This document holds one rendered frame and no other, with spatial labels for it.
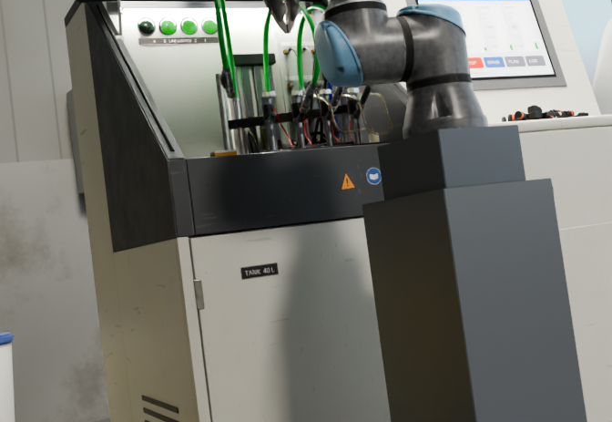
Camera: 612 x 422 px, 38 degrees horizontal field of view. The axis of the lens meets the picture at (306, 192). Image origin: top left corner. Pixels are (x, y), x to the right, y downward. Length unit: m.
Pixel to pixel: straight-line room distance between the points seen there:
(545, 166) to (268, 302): 0.82
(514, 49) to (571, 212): 0.57
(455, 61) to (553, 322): 0.47
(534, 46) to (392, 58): 1.22
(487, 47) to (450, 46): 1.05
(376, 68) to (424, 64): 0.09
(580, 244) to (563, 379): 0.81
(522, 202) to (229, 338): 0.68
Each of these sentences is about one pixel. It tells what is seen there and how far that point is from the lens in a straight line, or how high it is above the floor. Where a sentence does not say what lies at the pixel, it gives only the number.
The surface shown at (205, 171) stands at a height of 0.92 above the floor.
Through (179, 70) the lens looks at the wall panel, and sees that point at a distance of 2.48.
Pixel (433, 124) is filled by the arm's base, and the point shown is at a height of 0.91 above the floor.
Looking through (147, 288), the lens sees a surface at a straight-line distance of 2.11.
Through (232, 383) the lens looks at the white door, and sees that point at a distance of 1.88.
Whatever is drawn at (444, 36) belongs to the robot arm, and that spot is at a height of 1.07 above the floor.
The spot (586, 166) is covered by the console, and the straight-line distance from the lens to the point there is 2.40.
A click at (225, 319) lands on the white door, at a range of 1.87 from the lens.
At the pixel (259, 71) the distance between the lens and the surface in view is 2.52.
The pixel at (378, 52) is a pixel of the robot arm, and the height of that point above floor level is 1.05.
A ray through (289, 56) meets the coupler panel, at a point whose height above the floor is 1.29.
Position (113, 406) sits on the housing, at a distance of 2.63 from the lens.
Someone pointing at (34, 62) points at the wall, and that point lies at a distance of 4.43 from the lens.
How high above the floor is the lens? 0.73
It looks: 4 degrees up
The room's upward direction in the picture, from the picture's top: 7 degrees counter-clockwise
